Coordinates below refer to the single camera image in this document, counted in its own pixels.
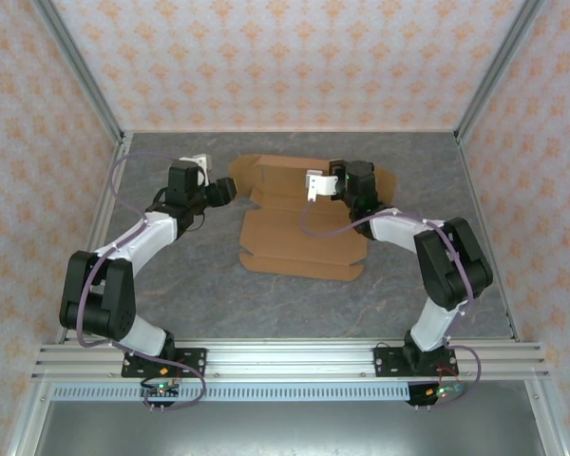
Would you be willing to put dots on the thin aluminium side rail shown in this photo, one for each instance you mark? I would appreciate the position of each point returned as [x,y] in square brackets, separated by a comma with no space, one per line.
[474,190]

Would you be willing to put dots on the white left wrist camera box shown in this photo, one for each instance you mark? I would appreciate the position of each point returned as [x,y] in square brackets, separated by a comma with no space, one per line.
[202,161]

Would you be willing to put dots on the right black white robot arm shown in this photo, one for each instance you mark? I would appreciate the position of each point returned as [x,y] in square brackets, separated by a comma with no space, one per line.
[456,266]

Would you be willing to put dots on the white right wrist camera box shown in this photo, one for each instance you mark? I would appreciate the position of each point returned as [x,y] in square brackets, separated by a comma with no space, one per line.
[320,183]

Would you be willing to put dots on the long aluminium mounting rail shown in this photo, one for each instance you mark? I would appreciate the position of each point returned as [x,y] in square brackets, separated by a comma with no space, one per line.
[290,361]

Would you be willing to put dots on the wide aluminium side rail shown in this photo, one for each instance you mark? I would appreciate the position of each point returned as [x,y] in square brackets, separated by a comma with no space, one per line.
[110,190]

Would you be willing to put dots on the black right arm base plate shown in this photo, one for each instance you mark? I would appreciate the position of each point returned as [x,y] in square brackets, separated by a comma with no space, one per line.
[385,361]

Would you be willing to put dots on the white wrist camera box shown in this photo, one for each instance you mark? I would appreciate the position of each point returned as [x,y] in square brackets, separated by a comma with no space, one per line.
[202,161]
[320,183]

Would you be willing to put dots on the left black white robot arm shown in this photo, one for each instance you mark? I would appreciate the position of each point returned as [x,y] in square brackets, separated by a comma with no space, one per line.
[100,304]

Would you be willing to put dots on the aluminium frame post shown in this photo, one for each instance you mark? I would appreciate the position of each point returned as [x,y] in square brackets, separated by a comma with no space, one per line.
[499,62]
[77,62]

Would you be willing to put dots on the brown cardboard box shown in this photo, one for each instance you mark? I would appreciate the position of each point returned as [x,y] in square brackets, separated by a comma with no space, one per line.
[290,242]

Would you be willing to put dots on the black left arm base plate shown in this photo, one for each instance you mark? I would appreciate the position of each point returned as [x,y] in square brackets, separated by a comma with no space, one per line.
[195,356]

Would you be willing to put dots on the grey metal sheet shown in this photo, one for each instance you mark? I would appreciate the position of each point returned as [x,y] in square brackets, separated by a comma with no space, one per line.
[285,430]

